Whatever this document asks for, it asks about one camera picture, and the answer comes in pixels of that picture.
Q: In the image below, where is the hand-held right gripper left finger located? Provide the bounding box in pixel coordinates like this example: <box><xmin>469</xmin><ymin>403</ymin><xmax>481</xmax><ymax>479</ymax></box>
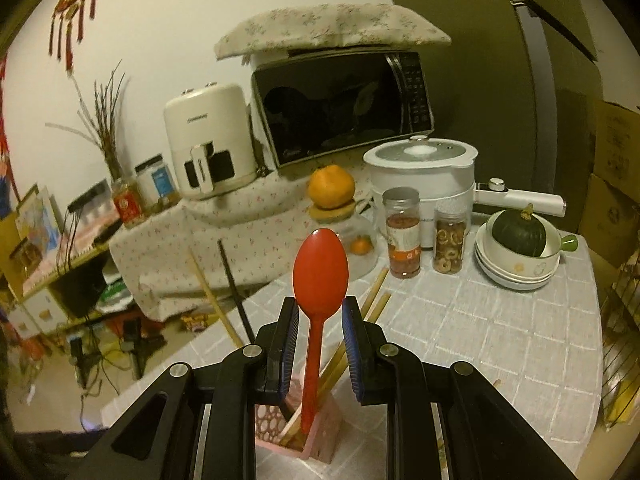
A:
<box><xmin>82</xmin><ymin>296</ymin><xmax>301</xmax><ymax>480</ymax></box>

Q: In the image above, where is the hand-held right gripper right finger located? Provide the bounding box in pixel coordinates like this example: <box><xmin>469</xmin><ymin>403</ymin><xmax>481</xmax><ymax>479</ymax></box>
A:
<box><xmin>341</xmin><ymin>296</ymin><xmax>576</xmax><ymax>480</ymax></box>

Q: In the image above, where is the bundle of wooden chopsticks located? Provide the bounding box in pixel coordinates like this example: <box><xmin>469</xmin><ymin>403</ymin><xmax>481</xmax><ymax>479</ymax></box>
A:
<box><xmin>189</xmin><ymin>250</ymin><xmax>392</xmax><ymax>448</ymax></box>

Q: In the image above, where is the red plastic spoon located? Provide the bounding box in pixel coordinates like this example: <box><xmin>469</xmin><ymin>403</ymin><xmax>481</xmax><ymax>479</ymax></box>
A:
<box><xmin>292</xmin><ymin>228</ymin><xmax>350</xmax><ymax>433</ymax></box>

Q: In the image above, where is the black chopstick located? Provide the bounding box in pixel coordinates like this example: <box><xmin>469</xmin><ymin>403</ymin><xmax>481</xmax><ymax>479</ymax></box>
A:
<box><xmin>218</xmin><ymin>240</ymin><xmax>257</xmax><ymax>347</ymax></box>

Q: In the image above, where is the pink perforated utensil holder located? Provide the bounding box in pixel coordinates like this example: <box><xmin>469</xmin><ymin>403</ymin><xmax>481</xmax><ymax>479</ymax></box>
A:
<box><xmin>254</xmin><ymin>387</ymin><xmax>343</xmax><ymax>462</ymax></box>

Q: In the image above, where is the glass teapot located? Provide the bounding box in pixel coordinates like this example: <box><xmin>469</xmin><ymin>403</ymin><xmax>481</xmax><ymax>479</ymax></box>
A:
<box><xmin>311</xmin><ymin>199</ymin><xmax>380</xmax><ymax>276</ymax></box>

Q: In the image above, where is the red spice jar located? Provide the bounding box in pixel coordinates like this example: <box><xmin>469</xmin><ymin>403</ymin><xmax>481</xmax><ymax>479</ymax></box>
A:
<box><xmin>382</xmin><ymin>187</ymin><xmax>422</xmax><ymax>279</ymax></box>

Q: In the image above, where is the grey checked tablecloth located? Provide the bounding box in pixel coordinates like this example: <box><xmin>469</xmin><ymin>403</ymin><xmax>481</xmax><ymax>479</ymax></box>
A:
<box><xmin>100</xmin><ymin>240</ymin><xmax>603</xmax><ymax>480</ymax></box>

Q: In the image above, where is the floral tablecloth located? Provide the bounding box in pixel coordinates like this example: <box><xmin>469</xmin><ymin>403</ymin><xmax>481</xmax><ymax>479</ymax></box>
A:
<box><xmin>109</xmin><ymin>172</ymin><xmax>381</xmax><ymax>321</ymax></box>

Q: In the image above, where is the orange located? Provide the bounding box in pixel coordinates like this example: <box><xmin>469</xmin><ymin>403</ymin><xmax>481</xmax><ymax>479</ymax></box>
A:
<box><xmin>307</xmin><ymin>165</ymin><xmax>356</xmax><ymax>210</ymax></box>

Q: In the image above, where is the white electric cooking pot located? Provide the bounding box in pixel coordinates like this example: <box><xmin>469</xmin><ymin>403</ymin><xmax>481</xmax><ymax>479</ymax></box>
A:
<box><xmin>363</xmin><ymin>135</ymin><xmax>568</xmax><ymax>250</ymax></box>

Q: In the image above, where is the green squash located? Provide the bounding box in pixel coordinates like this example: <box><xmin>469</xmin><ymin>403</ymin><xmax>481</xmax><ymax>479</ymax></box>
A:
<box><xmin>491</xmin><ymin>203</ymin><xmax>547</xmax><ymax>258</ymax></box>

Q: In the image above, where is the blue label jar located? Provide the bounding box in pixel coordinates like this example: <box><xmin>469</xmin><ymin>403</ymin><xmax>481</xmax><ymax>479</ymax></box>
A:
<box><xmin>135</xmin><ymin>155</ymin><xmax>181</xmax><ymax>211</ymax></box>

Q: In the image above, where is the red label jar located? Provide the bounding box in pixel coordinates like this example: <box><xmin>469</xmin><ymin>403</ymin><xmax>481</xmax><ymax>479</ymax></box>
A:
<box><xmin>111</xmin><ymin>177</ymin><xmax>146</xmax><ymax>224</ymax></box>

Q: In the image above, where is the white air fryer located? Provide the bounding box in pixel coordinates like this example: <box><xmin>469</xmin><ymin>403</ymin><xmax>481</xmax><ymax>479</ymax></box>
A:
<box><xmin>163</xmin><ymin>81</ymin><xmax>258</xmax><ymax>201</ymax></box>

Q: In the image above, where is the black microwave oven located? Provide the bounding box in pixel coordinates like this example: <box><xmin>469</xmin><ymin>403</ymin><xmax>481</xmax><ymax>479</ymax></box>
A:
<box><xmin>251</xmin><ymin>51</ymin><xmax>435</xmax><ymax>168</ymax></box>

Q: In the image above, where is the black power strip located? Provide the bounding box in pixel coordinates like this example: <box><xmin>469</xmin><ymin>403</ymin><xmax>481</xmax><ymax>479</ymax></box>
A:
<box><xmin>67</xmin><ymin>180</ymin><xmax>113</xmax><ymax>213</ymax></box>

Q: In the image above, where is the framed picture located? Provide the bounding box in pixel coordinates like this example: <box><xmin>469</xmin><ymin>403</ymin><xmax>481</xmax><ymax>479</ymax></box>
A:
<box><xmin>15</xmin><ymin>185</ymin><xmax>63</xmax><ymax>261</ymax></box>

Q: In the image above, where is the dried branch bouquet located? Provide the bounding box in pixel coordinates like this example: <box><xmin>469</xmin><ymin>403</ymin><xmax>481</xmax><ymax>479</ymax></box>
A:
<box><xmin>45</xmin><ymin>60</ymin><xmax>133</xmax><ymax>181</ymax></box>

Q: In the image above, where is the grey refrigerator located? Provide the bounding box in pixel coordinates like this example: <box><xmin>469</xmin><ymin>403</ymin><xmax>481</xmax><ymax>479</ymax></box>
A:
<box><xmin>377</xmin><ymin>0</ymin><xmax>601</xmax><ymax>236</ymax></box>

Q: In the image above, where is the floral microwave cover cloth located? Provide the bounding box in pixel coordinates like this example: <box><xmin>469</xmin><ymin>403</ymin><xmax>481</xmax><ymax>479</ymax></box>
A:
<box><xmin>214</xmin><ymin>2</ymin><xmax>452</xmax><ymax>67</ymax></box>

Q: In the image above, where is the cardboard box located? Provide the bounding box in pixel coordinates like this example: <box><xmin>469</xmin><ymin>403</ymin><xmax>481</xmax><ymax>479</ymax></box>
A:
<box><xmin>580</xmin><ymin>100</ymin><xmax>640</xmax><ymax>266</ymax></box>

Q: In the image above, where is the red hanging ornament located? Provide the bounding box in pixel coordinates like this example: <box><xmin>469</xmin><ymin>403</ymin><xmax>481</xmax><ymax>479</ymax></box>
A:
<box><xmin>49</xmin><ymin>0</ymin><xmax>101</xmax><ymax>68</ymax></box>

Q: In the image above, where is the ring snack jar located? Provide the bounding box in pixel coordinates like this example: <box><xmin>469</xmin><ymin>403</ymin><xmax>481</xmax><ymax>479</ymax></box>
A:
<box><xmin>433</xmin><ymin>201</ymin><xmax>467</xmax><ymax>276</ymax></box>

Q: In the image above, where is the white bowl with green handle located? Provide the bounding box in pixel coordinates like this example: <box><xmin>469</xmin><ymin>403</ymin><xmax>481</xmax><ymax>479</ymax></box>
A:
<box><xmin>481</xmin><ymin>210</ymin><xmax>580</xmax><ymax>273</ymax></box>

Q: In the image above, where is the black wire rack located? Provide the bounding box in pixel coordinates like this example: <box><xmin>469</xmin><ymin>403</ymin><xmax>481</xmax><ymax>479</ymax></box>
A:
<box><xmin>597</xmin><ymin>255</ymin><xmax>640</xmax><ymax>431</ymax></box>

